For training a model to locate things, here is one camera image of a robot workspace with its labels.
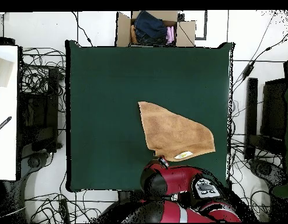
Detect black power adapter cable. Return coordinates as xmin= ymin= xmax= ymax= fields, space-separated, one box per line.
xmin=232 ymin=26 xmax=288 ymax=81

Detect tan terry towel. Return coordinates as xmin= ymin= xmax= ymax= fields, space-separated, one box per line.
xmin=137 ymin=100 xmax=216 ymax=163

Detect pink cloth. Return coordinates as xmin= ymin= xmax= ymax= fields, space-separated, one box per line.
xmin=165 ymin=26 xmax=175 ymax=46

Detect blue denim jeans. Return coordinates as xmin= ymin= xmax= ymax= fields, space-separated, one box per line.
xmin=133 ymin=10 xmax=169 ymax=45

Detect white side table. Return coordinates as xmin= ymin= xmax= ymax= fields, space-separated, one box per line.
xmin=0 ymin=45 xmax=19 ymax=181

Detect black metal frame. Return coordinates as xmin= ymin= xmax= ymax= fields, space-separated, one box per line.
xmin=243 ymin=77 xmax=287 ymax=162

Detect dark green table cloth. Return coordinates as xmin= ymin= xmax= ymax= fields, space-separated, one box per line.
xmin=65 ymin=40 xmax=235 ymax=193

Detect black ridged strap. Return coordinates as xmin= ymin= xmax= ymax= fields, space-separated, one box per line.
xmin=0 ymin=115 xmax=13 ymax=135

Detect brown cardboard box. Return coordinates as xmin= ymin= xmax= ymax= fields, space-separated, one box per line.
xmin=115 ymin=10 xmax=197 ymax=48

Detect black equipment rack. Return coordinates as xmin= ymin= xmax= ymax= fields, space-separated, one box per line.
xmin=18 ymin=66 xmax=61 ymax=153

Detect beige paper sheet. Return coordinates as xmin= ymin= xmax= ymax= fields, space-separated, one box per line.
xmin=0 ymin=55 xmax=14 ymax=89

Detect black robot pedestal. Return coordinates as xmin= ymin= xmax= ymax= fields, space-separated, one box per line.
xmin=117 ymin=190 xmax=140 ymax=204

